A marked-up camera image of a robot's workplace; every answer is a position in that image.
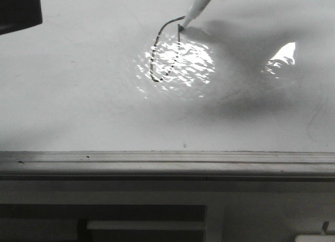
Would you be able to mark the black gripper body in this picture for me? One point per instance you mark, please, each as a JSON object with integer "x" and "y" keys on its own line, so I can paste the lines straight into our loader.
{"x": 18, "y": 15}

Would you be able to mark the white whiteboard marker pen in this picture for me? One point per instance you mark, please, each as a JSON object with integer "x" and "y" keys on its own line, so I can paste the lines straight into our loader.
{"x": 194, "y": 11}

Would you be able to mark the white whiteboard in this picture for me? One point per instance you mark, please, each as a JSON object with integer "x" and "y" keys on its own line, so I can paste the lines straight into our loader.
{"x": 246, "y": 75}

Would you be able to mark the white box bottom right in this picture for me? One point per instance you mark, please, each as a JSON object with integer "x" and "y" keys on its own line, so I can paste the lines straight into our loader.
{"x": 315, "y": 238}

